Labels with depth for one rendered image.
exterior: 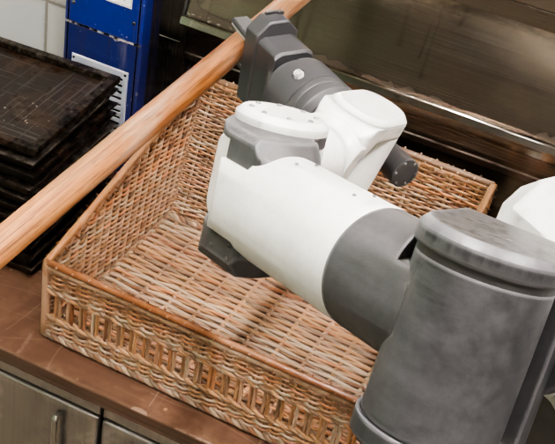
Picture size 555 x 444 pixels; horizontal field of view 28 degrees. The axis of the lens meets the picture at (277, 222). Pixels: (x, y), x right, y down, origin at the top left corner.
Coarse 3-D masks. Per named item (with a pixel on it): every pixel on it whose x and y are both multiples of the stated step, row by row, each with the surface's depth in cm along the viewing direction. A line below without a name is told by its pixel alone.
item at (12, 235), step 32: (288, 0) 139; (224, 64) 124; (160, 96) 115; (192, 96) 118; (128, 128) 109; (160, 128) 113; (96, 160) 104; (64, 192) 100; (0, 224) 95; (32, 224) 96; (0, 256) 92
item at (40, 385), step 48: (0, 288) 181; (0, 336) 172; (0, 384) 176; (48, 384) 171; (96, 384) 167; (144, 384) 168; (0, 432) 182; (48, 432) 176; (96, 432) 172; (144, 432) 167; (192, 432) 162; (240, 432) 164
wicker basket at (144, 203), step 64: (192, 128) 197; (128, 192) 181; (192, 192) 200; (448, 192) 182; (64, 256) 169; (128, 256) 191; (192, 256) 194; (64, 320) 170; (128, 320) 163; (192, 320) 180; (256, 320) 183; (320, 320) 186; (192, 384) 164; (256, 384) 158; (320, 384) 152
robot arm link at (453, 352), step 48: (384, 240) 71; (336, 288) 72; (384, 288) 69; (432, 288) 65; (480, 288) 64; (384, 336) 69; (432, 336) 65; (480, 336) 64; (528, 336) 65; (384, 384) 67; (432, 384) 65; (480, 384) 65; (432, 432) 66; (480, 432) 66
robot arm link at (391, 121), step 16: (336, 96) 108; (352, 96) 110; (368, 96) 113; (320, 112) 107; (336, 112) 107; (352, 112) 107; (368, 112) 108; (384, 112) 111; (400, 112) 114; (336, 128) 106; (352, 128) 106; (368, 128) 106; (384, 128) 108; (400, 128) 112; (352, 144) 106; (368, 144) 107; (352, 160) 106
